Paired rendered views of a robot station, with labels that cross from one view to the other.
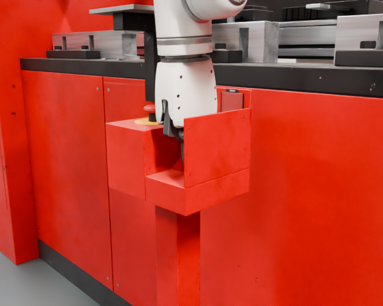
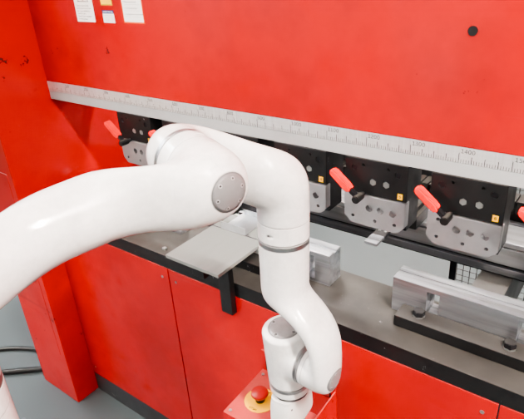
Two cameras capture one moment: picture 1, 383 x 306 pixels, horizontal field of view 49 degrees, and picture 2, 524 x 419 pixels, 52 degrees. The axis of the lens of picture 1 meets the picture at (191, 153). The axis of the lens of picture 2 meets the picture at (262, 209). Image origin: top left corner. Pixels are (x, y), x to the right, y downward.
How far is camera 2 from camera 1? 0.83 m
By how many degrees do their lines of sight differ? 15
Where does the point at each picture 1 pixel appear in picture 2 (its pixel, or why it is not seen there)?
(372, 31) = (422, 297)
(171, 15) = (284, 381)
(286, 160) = (359, 390)
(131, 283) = not seen: outside the picture
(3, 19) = (27, 178)
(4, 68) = not seen: hidden behind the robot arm
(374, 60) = (424, 332)
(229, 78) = not seen: hidden behind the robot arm
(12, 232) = (70, 376)
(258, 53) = (323, 278)
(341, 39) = (397, 293)
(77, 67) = (134, 249)
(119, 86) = (189, 283)
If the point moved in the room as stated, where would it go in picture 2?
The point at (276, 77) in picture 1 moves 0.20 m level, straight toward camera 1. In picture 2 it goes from (348, 334) to (358, 399)
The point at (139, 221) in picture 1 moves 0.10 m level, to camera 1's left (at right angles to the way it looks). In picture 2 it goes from (220, 391) to (189, 396)
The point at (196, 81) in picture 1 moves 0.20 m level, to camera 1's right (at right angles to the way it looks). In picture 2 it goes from (300, 403) to (394, 387)
